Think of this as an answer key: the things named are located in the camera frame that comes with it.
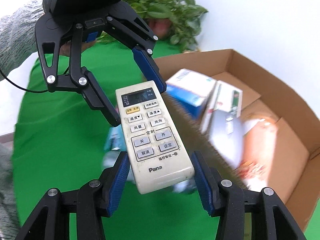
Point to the grey knit left sleeve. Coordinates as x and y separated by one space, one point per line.
18 36

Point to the green potted plant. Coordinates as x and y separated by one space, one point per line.
178 21

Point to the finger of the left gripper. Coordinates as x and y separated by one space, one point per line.
50 34
140 42

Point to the blue white 999 box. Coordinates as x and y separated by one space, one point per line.
191 89

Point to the orange white paper cup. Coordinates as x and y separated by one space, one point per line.
260 136

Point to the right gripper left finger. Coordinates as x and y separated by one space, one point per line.
96 199

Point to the white green medicine box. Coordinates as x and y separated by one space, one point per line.
224 97

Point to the green tablecloth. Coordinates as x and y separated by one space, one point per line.
59 143

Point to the grey knit right sleeve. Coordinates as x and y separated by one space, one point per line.
10 225

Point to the brown cardboard box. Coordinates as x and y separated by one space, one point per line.
275 119

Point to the grey computer mouse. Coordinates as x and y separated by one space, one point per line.
226 136

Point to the white air conditioner remote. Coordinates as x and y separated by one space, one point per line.
151 137

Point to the grey knit sleeve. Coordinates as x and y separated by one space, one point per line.
10 225
18 36

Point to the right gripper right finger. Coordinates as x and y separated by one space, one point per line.
224 199

